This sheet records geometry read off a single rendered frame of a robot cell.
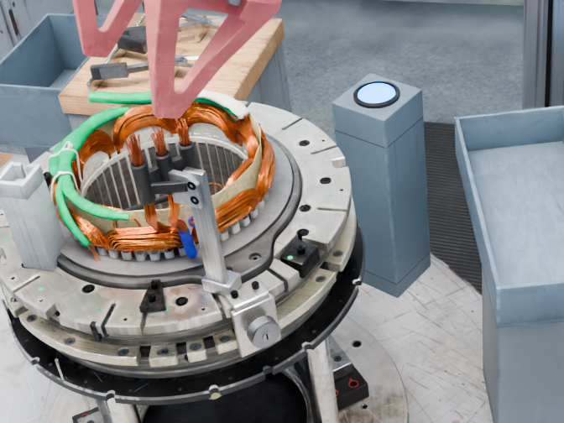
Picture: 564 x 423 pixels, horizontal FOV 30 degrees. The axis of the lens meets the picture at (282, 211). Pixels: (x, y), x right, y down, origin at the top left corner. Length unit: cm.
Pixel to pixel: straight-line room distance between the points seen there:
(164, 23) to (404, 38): 288
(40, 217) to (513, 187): 44
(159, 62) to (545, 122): 61
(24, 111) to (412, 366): 52
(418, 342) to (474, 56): 210
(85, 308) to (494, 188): 40
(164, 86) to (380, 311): 77
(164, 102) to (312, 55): 280
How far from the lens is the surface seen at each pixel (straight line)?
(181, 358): 86
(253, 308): 81
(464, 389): 116
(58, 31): 137
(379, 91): 114
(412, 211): 121
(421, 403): 114
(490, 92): 306
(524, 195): 100
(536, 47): 117
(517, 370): 103
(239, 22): 51
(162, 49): 50
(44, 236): 87
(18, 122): 125
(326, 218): 88
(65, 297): 86
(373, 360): 116
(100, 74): 116
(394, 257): 121
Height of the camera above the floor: 164
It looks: 38 degrees down
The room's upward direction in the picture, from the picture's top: 9 degrees counter-clockwise
